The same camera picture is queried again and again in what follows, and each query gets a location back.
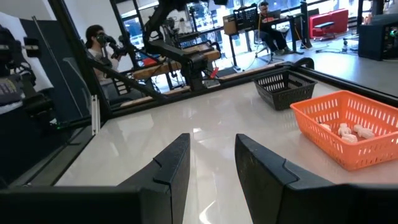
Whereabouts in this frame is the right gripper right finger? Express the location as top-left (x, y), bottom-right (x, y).
top-left (234, 133), bottom-right (334, 224)

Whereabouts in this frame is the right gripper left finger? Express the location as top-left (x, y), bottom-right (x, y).
top-left (118, 133), bottom-right (192, 224)

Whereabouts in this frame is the black plastic basket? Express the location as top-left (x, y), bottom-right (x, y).
top-left (252, 68), bottom-right (318, 111)

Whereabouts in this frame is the orange plastic basket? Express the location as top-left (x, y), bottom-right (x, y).
top-left (289, 90), bottom-right (398, 171)

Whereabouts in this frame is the silver aluminium profile piece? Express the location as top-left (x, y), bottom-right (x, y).
top-left (91, 95), bottom-right (101, 136)

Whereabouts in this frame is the wooden background table top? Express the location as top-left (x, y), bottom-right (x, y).
top-left (132, 43), bottom-right (221, 81)

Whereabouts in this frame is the person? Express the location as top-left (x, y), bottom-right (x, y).
top-left (257, 1), bottom-right (295, 56)
top-left (84, 24), bottom-right (147, 104)

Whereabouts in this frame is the dark blue panel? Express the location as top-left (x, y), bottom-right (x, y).
top-left (20, 17), bottom-right (94, 125)

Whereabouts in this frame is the black handheld device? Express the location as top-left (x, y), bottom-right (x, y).
top-left (95, 32), bottom-right (129, 60)

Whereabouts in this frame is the black background desk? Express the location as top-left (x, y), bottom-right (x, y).
top-left (228, 1), bottom-right (313, 71)

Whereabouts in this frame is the brown cardboard box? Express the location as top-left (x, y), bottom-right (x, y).
top-left (223, 14), bottom-right (238, 35)

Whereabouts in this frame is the black perforated crate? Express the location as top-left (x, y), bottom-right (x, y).
top-left (233, 5), bottom-right (259, 32)

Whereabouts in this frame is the red sofa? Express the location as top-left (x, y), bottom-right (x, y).
top-left (308, 8), bottom-right (349, 40)

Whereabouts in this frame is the black computer case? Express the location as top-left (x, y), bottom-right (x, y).
top-left (357, 14), bottom-right (398, 62)

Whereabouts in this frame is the black equipment stack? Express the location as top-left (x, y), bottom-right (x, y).
top-left (0, 26), bottom-right (55, 125)

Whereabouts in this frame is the silver frame bracket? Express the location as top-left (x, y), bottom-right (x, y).
top-left (203, 79), bottom-right (221, 90)

